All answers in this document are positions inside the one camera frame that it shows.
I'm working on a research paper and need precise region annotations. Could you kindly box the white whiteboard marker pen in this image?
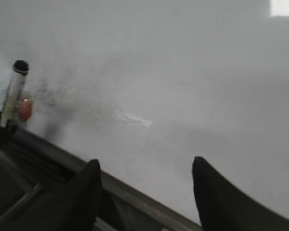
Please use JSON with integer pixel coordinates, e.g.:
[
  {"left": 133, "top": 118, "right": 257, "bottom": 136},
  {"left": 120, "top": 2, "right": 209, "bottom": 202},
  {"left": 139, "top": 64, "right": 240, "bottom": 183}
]
[{"left": 0, "top": 60, "right": 29, "bottom": 128}]

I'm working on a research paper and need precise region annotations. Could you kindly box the orange round magnet taped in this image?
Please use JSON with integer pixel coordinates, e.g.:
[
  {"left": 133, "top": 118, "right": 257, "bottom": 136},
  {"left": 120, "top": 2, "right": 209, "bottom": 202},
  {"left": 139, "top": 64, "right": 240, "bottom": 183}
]
[{"left": 18, "top": 97, "right": 34, "bottom": 122}]

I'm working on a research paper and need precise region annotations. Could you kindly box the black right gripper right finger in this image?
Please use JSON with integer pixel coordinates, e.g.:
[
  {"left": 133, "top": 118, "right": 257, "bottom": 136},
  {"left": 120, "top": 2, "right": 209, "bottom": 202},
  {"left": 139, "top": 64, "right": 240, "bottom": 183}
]
[{"left": 192, "top": 156, "right": 289, "bottom": 231}]

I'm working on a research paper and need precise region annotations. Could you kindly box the white whiteboard surface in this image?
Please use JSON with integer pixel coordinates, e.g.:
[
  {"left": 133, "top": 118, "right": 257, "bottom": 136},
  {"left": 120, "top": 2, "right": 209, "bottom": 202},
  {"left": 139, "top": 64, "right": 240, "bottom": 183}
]
[{"left": 0, "top": 0, "right": 289, "bottom": 222}]

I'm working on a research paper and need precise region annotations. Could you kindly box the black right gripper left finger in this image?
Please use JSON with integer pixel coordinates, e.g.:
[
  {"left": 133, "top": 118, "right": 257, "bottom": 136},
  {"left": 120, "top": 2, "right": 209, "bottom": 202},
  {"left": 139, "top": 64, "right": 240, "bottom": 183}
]
[{"left": 0, "top": 159, "right": 102, "bottom": 231}]

